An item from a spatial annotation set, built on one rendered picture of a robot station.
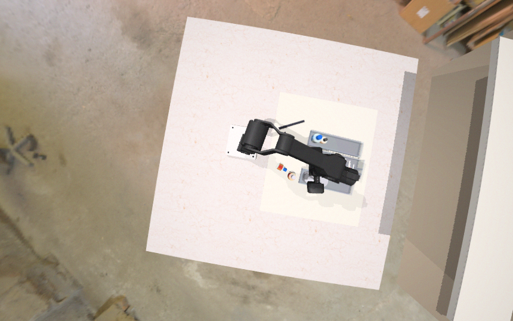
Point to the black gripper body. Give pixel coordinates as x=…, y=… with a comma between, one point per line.
x=316, y=187

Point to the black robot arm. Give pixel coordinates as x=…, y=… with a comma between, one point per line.
x=329, y=166

